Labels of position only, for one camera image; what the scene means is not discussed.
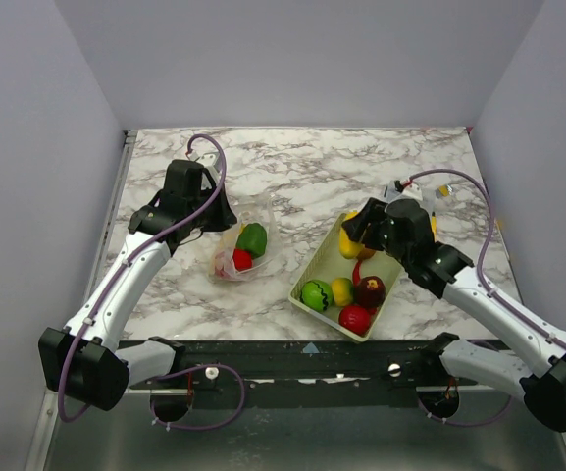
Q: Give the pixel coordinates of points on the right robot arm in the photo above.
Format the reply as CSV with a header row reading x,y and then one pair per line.
x,y
534,372

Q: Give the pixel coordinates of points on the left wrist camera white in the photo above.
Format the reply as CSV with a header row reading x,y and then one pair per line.
x,y
211,161

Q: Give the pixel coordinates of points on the yellow handled cutter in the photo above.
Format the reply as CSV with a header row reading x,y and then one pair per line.
x,y
434,224

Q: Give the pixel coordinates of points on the yellow green mango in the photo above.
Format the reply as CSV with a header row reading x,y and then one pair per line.
x,y
343,291

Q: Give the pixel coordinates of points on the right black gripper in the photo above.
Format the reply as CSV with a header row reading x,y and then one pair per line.
x,y
361,225

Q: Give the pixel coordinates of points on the clear zip top bag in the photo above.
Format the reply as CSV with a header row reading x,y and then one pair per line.
x,y
253,209

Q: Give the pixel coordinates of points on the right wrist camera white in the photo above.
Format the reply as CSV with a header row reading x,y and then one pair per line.
x,y
408,189

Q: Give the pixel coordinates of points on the red apple toy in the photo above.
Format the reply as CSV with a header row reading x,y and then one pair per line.
x,y
355,319

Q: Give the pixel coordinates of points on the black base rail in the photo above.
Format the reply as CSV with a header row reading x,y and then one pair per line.
x,y
303,374

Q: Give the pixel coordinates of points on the red bell pepper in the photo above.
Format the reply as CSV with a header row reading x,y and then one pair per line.
x,y
232,265

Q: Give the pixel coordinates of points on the small yellow silver clip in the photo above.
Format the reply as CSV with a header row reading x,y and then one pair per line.
x,y
445,190

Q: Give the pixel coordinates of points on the green bell pepper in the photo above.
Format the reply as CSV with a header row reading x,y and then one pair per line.
x,y
253,239

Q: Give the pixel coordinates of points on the red chili pepper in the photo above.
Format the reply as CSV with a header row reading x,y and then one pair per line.
x,y
356,277

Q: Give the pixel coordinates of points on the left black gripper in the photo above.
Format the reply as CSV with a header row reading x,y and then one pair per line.
x,y
226,216

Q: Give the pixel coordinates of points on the green watermelon toy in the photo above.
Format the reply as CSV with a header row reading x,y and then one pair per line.
x,y
317,295

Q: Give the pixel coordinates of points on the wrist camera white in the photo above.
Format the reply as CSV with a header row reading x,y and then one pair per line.
x,y
408,189
211,161

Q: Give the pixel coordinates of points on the pale green plastic basket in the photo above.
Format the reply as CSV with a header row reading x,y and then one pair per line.
x,y
326,264

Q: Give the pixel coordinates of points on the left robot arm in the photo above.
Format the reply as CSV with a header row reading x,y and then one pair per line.
x,y
83,360

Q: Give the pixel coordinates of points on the dark red mango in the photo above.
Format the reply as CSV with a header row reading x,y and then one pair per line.
x,y
370,292

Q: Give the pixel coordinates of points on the yellow lemon toy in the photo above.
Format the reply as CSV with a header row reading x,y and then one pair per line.
x,y
349,249

